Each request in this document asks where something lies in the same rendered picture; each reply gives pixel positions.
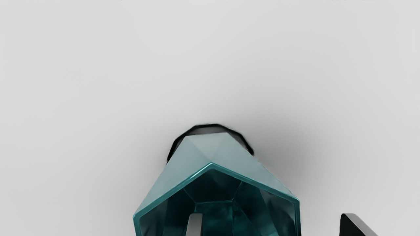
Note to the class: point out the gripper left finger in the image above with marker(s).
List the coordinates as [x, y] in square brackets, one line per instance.
[195, 225]

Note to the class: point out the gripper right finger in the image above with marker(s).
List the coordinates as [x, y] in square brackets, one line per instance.
[352, 226]

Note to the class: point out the teal faceted mug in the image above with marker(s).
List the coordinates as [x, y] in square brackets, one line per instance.
[210, 150]

